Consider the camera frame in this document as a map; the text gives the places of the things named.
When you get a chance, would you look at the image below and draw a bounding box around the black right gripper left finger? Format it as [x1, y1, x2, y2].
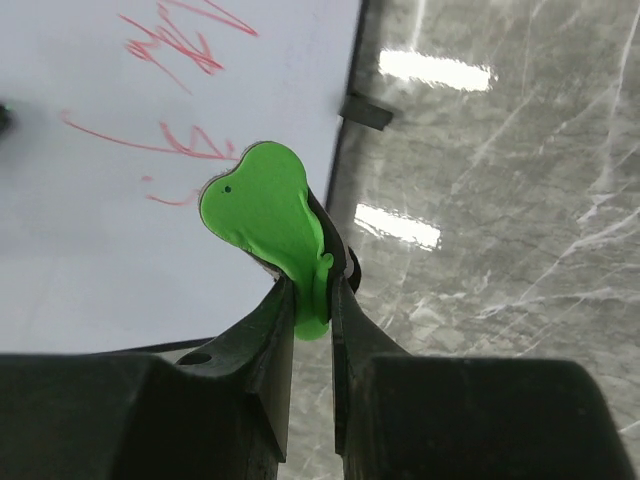
[1, 279, 294, 479]

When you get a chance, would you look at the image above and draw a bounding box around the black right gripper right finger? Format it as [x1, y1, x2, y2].
[331, 278, 631, 479]

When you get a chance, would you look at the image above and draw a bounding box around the green whiteboard eraser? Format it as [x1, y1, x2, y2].
[198, 141, 361, 341]

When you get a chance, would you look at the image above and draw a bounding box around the small black-framed whiteboard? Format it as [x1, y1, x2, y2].
[1, 1, 361, 353]

